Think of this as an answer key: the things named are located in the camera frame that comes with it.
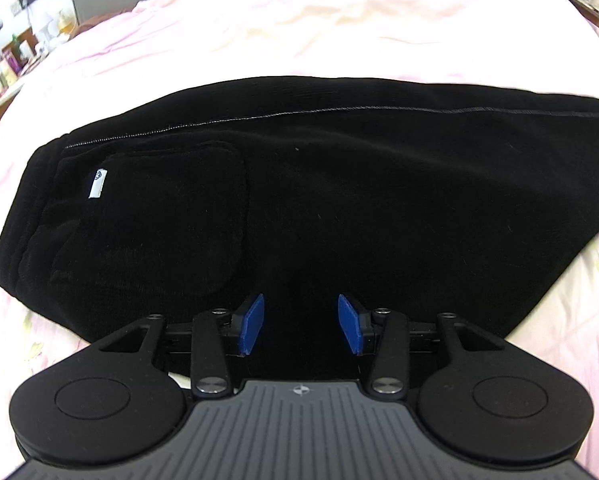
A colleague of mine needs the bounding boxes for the pink floral bed blanket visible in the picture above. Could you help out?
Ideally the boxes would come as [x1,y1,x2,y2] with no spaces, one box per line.
[0,0,599,467]

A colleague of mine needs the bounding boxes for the black pants with white stripes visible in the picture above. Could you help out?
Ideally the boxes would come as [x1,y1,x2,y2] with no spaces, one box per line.
[0,76,599,382]

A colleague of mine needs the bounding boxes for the cluster of cosmetic bottles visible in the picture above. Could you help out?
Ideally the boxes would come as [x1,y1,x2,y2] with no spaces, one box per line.
[0,35,42,97]

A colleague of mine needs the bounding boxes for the white table lamp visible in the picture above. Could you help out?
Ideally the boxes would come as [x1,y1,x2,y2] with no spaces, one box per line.
[38,12,65,53]

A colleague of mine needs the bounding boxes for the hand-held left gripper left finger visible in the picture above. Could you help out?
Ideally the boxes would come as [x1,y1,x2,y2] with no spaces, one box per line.
[95,293,266,397]

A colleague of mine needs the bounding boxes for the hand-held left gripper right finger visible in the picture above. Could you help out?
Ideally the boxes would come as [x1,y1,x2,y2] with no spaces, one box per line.
[337,293,506,401]

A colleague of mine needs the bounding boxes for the brown pillow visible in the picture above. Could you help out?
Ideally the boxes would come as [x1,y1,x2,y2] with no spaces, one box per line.
[73,10,135,33]

